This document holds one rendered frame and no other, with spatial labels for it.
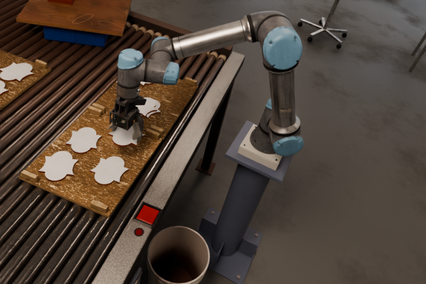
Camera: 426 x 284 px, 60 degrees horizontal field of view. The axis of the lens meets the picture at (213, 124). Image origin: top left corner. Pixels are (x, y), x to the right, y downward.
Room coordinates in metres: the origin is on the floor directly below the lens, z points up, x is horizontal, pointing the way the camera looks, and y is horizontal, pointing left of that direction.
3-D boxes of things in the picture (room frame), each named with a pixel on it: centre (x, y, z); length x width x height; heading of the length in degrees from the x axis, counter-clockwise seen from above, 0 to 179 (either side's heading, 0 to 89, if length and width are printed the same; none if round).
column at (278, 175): (1.22, -0.25, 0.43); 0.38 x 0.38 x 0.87; 75
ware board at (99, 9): (1.78, 0.85, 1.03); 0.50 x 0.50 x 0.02; 12
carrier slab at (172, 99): (1.29, 0.32, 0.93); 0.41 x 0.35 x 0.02; 171
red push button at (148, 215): (0.70, 0.14, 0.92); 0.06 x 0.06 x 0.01; 81
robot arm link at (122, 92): (0.94, 0.30, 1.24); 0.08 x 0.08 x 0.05
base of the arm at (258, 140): (1.22, -0.25, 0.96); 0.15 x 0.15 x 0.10
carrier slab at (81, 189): (0.88, 0.39, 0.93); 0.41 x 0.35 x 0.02; 170
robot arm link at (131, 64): (0.95, 0.30, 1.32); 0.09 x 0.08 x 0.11; 105
